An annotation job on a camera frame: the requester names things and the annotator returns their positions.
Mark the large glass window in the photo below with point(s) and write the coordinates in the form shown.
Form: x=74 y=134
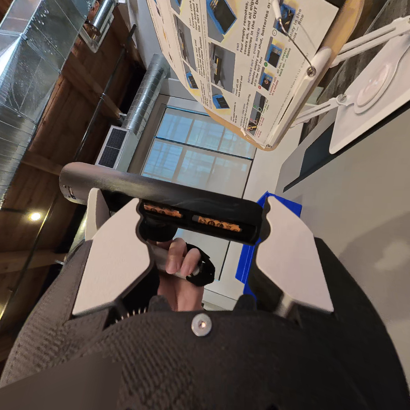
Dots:
x=198 y=154

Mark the blue plastic bin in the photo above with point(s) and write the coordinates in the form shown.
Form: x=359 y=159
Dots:
x=246 y=262

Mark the white wall vent unit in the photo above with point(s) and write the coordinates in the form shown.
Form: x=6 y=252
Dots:
x=115 y=147

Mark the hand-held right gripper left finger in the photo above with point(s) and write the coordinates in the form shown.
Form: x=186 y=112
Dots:
x=109 y=269

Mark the instruction sheet on stand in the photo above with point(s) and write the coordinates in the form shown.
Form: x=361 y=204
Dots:
x=256 y=57

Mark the black remote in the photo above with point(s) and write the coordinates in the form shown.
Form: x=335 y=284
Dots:
x=128 y=186

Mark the silver air duct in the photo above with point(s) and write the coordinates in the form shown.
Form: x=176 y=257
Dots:
x=32 y=83

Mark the person's left hand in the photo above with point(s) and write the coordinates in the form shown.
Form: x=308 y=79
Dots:
x=179 y=282

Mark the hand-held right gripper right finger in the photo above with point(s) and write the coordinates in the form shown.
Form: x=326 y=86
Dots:
x=295 y=262

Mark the silver ceiling pipes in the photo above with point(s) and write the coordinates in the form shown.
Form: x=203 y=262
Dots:
x=147 y=96

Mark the orange black battery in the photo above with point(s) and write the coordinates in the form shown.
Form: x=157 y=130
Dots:
x=162 y=209
x=218 y=224

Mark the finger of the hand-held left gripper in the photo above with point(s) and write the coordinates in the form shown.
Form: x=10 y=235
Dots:
x=96 y=214

